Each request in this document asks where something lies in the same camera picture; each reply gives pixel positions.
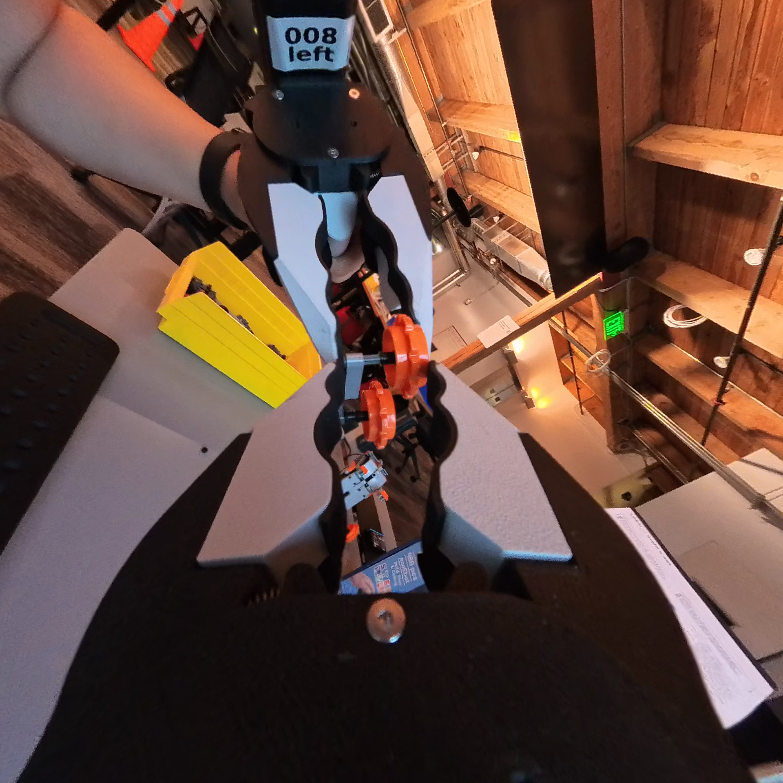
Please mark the blue robot kit box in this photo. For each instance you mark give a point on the blue robot kit box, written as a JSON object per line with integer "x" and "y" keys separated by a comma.
{"x": 382, "y": 575}

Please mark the black round-base stand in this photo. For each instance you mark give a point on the black round-base stand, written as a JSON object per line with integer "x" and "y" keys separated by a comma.
{"x": 459, "y": 206}

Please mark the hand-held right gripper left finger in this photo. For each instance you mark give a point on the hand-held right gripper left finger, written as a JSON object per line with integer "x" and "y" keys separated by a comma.
{"x": 269, "y": 489}

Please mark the person's left hand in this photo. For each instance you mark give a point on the person's left hand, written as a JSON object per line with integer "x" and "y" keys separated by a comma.
{"x": 347, "y": 263}

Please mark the white paper notice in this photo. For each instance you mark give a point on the white paper notice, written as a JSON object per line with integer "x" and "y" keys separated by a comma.
{"x": 498, "y": 331}

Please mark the yellow storage bin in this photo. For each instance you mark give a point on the yellow storage bin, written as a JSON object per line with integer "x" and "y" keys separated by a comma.
{"x": 244, "y": 342}

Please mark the small black box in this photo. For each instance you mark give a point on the small black box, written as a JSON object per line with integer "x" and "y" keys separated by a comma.
{"x": 377, "y": 539}

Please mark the green exit sign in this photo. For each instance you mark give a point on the green exit sign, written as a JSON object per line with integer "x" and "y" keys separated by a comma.
{"x": 613, "y": 325}

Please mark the black office chair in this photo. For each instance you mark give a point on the black office chair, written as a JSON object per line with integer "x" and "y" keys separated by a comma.
{"x": 416, "y": 449}

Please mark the black connector pin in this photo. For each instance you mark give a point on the black connector pin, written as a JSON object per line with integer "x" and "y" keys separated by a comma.
{"x": 373, "y": 359}
{"x": 353, "y": 416}

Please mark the orange gear wheel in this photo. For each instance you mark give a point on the orange gear wheel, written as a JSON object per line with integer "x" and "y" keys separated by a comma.
{"x": 376, "y": 416}
{"x": 407, "y": 355}

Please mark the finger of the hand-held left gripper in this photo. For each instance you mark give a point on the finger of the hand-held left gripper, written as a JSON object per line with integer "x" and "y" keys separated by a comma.
{"x": 410, "y": 232}
{"x": 297, "y": 244}

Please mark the person's left forearm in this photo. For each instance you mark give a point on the person's left forearm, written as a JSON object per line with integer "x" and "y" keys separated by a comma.
{"x": 110, "y": 110}

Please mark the silver ventilation duct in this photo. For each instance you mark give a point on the silver ventilation duct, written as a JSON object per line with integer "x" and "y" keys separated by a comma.
{"x": 514, "y": 251}

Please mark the grey robot chassis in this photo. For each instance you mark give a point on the grey robot chassis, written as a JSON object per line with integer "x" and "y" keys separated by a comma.
{"x": 361, "y": 483}

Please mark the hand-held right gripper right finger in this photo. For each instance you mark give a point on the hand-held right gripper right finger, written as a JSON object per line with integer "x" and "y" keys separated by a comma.
{"x": 501, "y": 489}

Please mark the grey perforated beam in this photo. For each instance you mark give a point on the grey perforated beam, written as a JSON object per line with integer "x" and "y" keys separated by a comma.
{"x": 353, "y": 376}

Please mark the red storage crate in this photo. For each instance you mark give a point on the red storage crate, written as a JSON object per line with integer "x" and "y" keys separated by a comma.
{"x": 352, "y": 327}

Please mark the orange safety vest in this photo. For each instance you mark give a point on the orange safety vest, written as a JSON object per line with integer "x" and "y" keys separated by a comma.
{"x": 153, "y": 30}

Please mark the black perforated panel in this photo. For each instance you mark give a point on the black perforated panel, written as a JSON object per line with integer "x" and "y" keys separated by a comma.
{"x": 49, "y": 379}

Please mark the grey desk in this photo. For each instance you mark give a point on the grey desk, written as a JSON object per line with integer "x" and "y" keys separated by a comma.
{"x": 122, "y": 489}

